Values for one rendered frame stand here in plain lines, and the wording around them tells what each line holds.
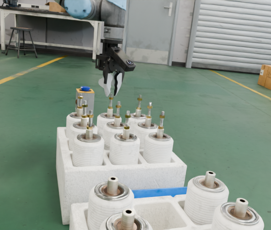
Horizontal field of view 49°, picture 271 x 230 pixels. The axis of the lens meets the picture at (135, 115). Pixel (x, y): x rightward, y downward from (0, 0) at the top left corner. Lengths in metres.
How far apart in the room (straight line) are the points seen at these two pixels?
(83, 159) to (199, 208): 0.38
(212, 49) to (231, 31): 0.48
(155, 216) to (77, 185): 0.25
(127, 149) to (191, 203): 0.29
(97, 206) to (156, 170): 0.37
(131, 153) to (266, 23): 5.64
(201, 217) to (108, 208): 0.23
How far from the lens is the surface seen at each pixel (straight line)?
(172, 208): 0.77
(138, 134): 1.07
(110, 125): 1.05
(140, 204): 0.75
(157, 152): 0.96
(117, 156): 0.93
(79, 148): 0.90
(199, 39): 5.97
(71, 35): 5.99
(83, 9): 0.96
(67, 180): 0.89
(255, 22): 6.30
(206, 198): 0.70
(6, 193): 1.14
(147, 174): 0.94
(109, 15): 1.10
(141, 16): 5.89
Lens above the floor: 0.58
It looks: 16 degrees down
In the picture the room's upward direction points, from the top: 6 degrees clockwise
